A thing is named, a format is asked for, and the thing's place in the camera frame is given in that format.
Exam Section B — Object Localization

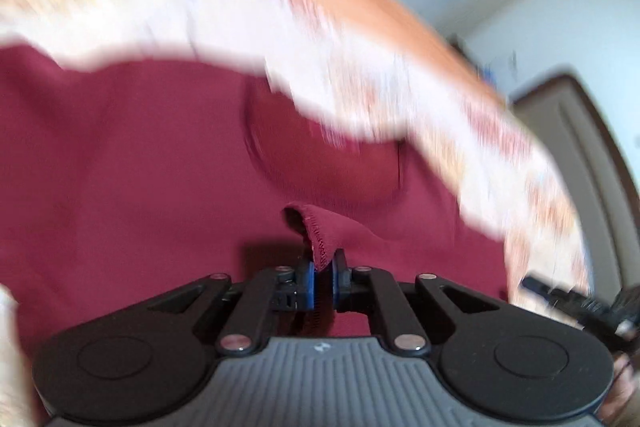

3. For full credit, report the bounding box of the dark red long-sleeve shirt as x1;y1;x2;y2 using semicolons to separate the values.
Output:
1;46;506;351

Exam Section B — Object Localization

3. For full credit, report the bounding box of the floral peach duvet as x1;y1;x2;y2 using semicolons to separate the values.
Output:
1;0;593;300

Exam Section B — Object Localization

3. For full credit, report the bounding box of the person's right hand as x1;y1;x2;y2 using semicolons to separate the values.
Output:
598;353;639;427

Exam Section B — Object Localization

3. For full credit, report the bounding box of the person's left hand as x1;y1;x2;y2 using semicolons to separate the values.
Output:
0;286;38;427

